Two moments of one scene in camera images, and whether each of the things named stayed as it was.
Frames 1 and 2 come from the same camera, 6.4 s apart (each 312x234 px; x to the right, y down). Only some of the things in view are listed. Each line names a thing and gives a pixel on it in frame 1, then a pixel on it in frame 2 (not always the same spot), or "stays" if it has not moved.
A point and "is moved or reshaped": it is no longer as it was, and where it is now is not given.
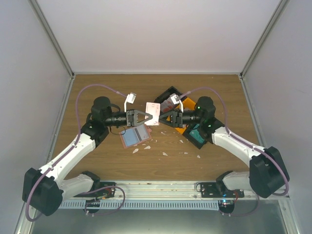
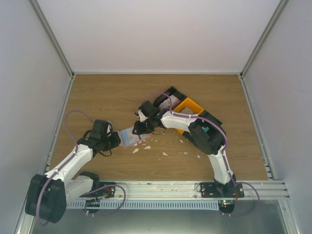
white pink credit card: [154, 109] is moved or reshaped
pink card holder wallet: [134, 136] stays
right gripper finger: [160, 118] -> [140, 127]
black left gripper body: [129, 123] -> [109, 144]
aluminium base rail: [163, 190] stays
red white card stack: [167, 105] stays
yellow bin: [188, 104] stays
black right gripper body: [178, 119] -> [150, 126]
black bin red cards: [166, 104] stays
